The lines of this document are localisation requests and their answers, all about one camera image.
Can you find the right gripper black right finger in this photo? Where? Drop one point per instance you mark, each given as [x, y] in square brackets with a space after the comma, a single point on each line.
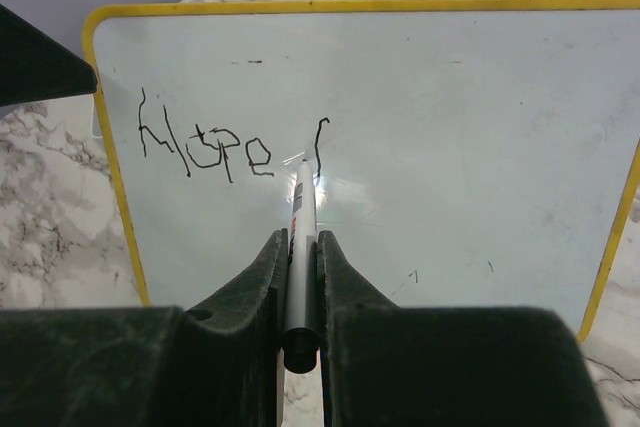
[384, 365]

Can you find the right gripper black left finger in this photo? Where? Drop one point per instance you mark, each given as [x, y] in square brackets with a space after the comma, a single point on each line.
[216, 364]

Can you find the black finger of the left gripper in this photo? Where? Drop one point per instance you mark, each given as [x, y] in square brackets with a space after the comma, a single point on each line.
[35, 67]

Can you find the black marker pen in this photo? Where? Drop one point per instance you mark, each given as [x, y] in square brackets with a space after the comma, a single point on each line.
[300, 340]

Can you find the yellow framed whiteboard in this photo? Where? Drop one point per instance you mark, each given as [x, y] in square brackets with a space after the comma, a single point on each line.
[465, 152]

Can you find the grey white eraser block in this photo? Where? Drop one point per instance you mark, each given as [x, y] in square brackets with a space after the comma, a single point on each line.
[95, 125]

